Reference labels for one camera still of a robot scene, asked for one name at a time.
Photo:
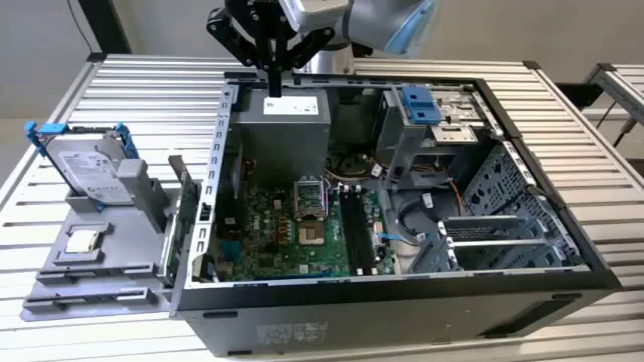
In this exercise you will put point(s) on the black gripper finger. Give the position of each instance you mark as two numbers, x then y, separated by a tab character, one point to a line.
236	45
307	49

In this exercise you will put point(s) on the RAM stick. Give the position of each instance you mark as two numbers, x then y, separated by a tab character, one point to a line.
95	272
86	300

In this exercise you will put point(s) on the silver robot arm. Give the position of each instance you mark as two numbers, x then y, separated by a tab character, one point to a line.
372	15

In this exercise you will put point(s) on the black RAM slot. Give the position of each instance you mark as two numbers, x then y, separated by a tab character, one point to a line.
363	230
356	230
350	230

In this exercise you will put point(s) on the grey power supply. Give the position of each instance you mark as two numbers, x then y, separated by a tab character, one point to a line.
282	151

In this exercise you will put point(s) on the blue drive bay latch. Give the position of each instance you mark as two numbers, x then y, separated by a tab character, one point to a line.
420	109

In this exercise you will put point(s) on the metal drive bay cage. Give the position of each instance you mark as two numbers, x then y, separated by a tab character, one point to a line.
403	143

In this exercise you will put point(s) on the black case fan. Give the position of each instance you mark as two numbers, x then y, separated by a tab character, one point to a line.
234	181

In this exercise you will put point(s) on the hard disk in blue carrier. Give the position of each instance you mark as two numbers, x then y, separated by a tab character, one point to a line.
88	169

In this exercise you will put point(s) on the green graphics card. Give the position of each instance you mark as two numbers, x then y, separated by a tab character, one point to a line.
186	211

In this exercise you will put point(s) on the CPU socket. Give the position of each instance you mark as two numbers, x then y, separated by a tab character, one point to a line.
312	234

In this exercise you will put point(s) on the blue port block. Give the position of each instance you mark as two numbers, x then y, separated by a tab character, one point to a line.
231	250

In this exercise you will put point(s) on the green motherboard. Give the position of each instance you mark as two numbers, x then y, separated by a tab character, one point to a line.
262	256

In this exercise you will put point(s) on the grey parts rack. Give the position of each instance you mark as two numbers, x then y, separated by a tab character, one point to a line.
126	241

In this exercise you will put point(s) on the metal disk bay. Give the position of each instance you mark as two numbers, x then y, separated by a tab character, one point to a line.
483	226

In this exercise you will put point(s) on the silver CPU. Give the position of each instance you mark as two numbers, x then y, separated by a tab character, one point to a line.
82	241

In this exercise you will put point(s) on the blue expansion slot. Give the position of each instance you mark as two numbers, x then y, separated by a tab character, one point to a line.
296	277

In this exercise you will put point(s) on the metal slat side table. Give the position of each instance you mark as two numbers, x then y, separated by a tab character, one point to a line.
624	83

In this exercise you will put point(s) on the black open PC case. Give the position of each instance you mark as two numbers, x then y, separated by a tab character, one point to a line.
352	320

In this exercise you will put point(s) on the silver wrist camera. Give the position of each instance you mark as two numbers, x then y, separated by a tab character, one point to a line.
316	13

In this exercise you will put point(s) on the black frame post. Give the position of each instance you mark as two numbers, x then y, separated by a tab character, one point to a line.
108	26

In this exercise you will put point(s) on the black table bracket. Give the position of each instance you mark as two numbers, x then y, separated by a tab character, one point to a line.
579	94

